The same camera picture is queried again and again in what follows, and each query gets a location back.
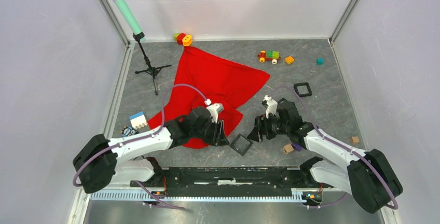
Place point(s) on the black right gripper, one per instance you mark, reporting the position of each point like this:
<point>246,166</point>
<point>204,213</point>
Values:
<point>261,127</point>

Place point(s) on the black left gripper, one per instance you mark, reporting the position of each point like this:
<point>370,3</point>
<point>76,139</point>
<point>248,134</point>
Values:
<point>218,138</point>

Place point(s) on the black square frame box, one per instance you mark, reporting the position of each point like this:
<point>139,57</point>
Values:
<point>241,145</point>

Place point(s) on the red garment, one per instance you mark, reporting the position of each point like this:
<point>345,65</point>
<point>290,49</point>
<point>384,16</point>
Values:
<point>202,76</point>

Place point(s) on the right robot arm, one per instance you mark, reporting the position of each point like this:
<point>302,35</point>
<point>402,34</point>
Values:
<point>366,175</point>

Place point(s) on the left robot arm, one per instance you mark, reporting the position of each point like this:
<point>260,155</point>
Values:
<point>105,161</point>

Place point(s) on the wooden letter cube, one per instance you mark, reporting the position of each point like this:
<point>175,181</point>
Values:
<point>288,148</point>

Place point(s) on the purple lego brick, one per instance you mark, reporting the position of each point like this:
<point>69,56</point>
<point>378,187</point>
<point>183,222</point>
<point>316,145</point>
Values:
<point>296,147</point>

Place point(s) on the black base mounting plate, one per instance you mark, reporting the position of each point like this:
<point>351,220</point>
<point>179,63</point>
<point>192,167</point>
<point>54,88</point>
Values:
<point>238,181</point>

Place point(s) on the colourful toy train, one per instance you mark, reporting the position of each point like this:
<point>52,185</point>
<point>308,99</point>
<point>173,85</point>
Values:
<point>269,56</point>

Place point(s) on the orange lego brick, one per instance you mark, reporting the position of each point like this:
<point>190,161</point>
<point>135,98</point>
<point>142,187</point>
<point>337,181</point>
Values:
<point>289,60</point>

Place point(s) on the white and blue block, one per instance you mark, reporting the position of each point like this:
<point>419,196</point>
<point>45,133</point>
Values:
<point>138,120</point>

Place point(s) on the blue patterned card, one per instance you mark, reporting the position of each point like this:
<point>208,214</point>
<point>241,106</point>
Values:
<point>128,131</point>

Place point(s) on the black tripod stand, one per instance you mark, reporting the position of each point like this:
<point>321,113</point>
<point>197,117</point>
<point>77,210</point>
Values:
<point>151,70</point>

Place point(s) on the small wooden cube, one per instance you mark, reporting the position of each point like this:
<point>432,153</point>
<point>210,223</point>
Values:
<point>354,140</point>

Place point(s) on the orange toy block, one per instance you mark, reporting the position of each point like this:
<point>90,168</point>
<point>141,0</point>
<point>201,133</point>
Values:
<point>187,40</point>

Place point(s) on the red toy block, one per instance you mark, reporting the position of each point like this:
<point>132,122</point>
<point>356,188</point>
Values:
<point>180,38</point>

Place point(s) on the mint green microphone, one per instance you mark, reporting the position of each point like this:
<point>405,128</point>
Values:
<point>130,19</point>

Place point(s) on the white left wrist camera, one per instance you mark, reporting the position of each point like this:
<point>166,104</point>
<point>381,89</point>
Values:
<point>215,109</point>

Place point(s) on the slotted cable duct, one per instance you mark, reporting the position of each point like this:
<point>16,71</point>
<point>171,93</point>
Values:
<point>141,195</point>

